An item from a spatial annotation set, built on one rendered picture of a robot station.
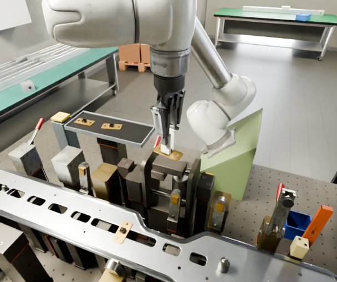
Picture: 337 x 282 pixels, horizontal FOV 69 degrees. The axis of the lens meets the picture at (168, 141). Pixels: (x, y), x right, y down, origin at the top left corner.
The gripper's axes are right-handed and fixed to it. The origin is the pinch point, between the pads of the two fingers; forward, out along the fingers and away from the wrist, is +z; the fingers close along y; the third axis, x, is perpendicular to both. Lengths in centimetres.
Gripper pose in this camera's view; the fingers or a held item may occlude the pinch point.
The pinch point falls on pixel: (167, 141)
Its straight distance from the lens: 69.3
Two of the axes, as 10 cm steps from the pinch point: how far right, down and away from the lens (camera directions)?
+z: -0.2, 8.0, 6.0
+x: 8.4, 3.4, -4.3
